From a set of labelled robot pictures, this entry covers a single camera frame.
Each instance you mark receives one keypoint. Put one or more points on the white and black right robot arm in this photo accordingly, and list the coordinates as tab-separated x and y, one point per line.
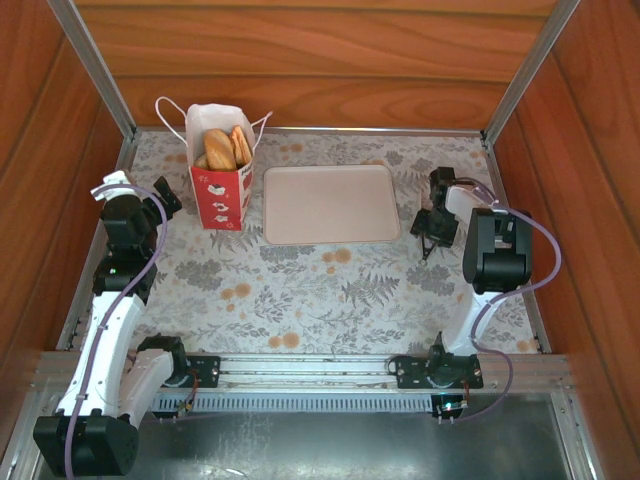
500	250

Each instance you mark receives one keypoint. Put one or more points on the red and white paper bag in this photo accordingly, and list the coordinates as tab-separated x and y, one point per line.
220	205

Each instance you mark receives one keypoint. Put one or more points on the small black connector board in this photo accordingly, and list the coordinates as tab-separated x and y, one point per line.
186	407

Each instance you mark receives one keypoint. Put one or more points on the aluminium table edge rail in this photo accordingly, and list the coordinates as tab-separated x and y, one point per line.
124	165
492	160
350	131

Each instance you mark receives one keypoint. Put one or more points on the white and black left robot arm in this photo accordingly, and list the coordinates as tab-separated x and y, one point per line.
107	350

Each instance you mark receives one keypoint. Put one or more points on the aluminium frame bar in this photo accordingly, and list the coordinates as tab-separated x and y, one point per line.
20	460
575	440

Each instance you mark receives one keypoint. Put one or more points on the beige plastic tray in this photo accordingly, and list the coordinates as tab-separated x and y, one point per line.
330	205

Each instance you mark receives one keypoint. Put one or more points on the long fake baguette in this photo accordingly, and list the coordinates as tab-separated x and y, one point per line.
220	150

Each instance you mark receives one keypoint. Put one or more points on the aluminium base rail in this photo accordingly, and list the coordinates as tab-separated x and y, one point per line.
300	370

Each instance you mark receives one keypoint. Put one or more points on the lattice fake pastry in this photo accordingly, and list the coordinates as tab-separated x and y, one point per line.
241	145

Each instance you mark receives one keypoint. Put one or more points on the grey metal sheet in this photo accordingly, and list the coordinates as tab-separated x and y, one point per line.
325	445

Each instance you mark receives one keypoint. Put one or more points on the black controller board green light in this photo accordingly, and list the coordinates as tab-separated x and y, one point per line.
450	405

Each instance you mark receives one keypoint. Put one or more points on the aluminium frame post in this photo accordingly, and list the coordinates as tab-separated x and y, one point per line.
531	65
93	65

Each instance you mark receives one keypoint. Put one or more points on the floral patterned tablecloth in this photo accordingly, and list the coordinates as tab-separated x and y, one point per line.
300	300

